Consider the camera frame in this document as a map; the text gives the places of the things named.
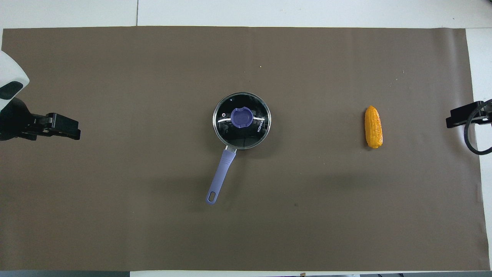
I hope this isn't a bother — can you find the yellow corn cob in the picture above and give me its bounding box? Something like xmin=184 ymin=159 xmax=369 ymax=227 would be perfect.
xmin=364 ymin=105 xmax=383 ymax=149

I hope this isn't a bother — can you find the brown table mat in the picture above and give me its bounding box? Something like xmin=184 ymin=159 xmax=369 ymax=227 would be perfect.
xmin=0 ymin=26 xmax=491 ymax=272

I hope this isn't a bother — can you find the glass lid with purple knob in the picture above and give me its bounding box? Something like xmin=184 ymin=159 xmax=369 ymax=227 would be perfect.
xmin=213 ymin=92 xmax=271 ymax=150

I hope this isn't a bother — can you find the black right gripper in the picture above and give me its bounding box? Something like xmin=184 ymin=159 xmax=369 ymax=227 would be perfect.
xmin=446 ymin=100 xmax=492 ymax=129

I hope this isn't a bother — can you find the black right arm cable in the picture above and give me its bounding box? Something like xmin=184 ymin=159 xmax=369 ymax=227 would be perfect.
xmin=464 ymin=99 xmax=492 ymax=156

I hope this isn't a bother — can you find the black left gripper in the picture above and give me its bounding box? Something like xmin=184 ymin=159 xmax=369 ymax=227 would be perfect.
xmin=0 ymin=98 xmax=81 ymax=141

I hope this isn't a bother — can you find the black pot with purple handle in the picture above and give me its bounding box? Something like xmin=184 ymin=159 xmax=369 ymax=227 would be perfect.
xmin=206 ymin=92 xmax=272 ymax=205

